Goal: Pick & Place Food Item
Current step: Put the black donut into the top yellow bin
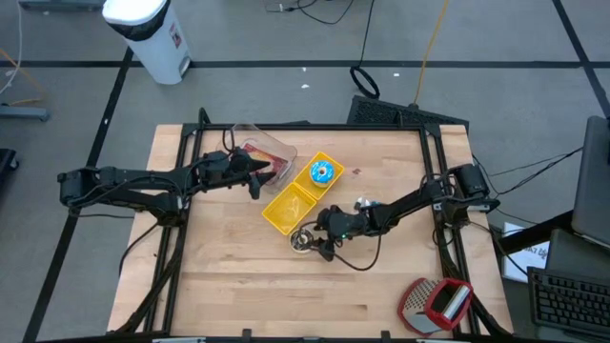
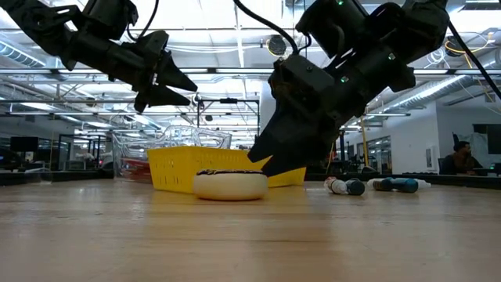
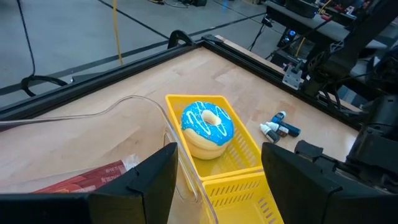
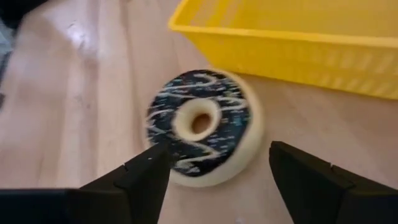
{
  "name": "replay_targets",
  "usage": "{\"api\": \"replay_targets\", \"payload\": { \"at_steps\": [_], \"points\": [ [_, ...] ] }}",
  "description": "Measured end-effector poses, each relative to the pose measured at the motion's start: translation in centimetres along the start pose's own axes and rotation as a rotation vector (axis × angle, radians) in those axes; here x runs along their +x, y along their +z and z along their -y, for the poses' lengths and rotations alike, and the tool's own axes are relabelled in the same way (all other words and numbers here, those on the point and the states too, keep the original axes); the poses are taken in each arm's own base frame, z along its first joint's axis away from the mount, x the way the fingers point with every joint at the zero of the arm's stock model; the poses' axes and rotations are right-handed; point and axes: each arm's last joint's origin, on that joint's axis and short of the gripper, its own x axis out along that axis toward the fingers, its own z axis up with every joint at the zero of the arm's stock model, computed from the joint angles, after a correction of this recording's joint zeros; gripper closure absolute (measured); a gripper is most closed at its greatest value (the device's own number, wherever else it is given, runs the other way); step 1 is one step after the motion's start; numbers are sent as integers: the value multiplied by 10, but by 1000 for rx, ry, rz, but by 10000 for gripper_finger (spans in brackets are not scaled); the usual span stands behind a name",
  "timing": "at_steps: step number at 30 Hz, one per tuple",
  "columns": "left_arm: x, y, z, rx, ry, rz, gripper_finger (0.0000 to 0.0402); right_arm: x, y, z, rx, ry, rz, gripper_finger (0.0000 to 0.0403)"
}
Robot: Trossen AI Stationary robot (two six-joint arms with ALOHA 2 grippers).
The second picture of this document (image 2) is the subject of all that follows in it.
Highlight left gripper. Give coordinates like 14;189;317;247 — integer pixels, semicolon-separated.
74;30;199;114

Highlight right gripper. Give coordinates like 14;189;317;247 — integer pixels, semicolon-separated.
247;42;416;178

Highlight small white cylinder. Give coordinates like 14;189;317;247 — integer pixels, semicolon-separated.
323;176;348;196

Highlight chocolate frosted toy donut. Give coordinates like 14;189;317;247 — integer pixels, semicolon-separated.
193;168;269;201

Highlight small dark blue cylinder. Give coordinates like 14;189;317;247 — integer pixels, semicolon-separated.
346;178;366;197
373;177;420;193

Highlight yellow plastic basket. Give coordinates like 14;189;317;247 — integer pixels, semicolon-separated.
268;156;307;188
147;146;272;194

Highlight red snack packet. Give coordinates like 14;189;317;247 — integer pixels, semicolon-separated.
120;157;153;172

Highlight clear plastic container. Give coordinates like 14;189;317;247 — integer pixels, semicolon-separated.
112;125;232;184

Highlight yellow pole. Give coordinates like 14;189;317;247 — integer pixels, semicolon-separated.
359;117;372;170

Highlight small dark monitor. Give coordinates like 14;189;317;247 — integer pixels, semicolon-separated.
10;136;39;153

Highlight person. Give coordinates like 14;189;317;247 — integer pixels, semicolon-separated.
438;140;485;176

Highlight black background gantry frame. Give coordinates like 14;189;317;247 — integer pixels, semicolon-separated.
196;97;261;140

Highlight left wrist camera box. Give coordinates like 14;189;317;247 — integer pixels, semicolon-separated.
84;0;139;40

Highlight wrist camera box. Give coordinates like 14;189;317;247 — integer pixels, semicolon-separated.
84;0;139;40
295;0;369;60

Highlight black hanging cable reel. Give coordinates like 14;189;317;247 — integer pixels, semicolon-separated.
445;34;469;58
268;34;289;56

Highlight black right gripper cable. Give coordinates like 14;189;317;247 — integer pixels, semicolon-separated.
233;0;312;56

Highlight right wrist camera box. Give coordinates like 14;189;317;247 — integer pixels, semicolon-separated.
295;0;369;60

